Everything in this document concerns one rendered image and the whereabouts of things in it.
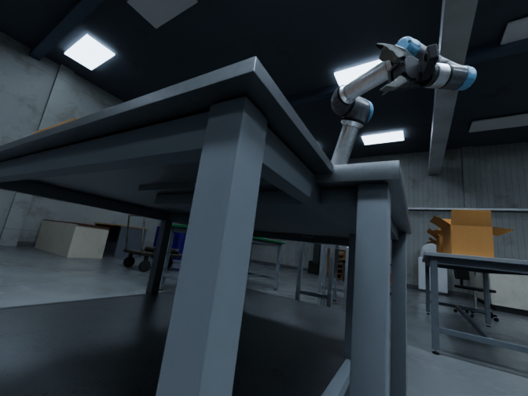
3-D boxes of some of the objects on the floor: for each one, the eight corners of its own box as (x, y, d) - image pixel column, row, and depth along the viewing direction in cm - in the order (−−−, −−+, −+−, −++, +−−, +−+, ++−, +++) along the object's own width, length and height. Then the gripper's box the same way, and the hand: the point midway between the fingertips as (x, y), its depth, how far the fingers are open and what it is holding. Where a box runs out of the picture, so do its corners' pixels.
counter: (65, 249, 646) (73, 223, 661) (103, 258, 536) (111, 227, 551) (34, 247, 592) (42, 218, 607) (67, 257, 482) (78, 222, 497)
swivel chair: (496, 318, 398) (493, 264, 416) (501, 324, 356) (496, 262, 374) (453, 309, 433) (452, 259, 451) (452, 313, 391) (451, 258, 409)
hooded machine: (447, 294, 733) (445, 246, 764) (449, 296, 680) (447, 244, 710) (418, 289, 773) (418, 243, 803) (418, 291, 719) (418, 242, 750)
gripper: (419, 111, 84) (367, 107, 80) (414, 57, 86) (363, 51, 82) (441, 97, 75) (384, 93, 71) (435, 39, 77) (379, 31, 74)
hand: (378, 64), depth 74 cm, fingers open, 14 cm apart
